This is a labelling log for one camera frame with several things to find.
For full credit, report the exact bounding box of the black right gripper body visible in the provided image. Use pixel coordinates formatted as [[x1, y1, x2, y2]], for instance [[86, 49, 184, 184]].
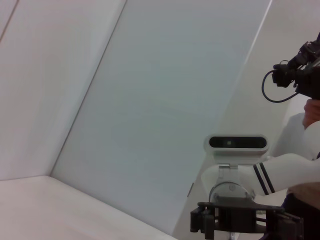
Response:
[[197, 199, 285, 233]]

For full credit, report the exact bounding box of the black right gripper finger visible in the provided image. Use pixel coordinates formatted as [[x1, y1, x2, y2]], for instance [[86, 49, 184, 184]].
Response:
[[260, 210, 305, 240], [189, 206, 217, 240]]

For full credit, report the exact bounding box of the black handheld control device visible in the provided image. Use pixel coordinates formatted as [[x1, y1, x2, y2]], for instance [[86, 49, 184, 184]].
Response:
[[271, 32, 320, 101]]

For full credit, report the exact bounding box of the person hand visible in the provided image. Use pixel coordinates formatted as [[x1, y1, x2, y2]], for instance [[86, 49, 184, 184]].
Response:
[[303, 98, 320, 131]]

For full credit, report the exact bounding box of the grey head camera mount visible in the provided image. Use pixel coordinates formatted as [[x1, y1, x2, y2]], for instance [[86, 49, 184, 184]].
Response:
[[216, 163, 240, 185]]

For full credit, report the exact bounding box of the white robot head camera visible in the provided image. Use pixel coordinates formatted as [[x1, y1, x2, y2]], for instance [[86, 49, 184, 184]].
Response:
[[204, 134, 269, 166]]

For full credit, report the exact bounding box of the black control device cable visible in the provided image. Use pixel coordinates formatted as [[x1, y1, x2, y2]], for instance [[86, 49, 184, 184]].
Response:
[[261, 68, 300, 103]]

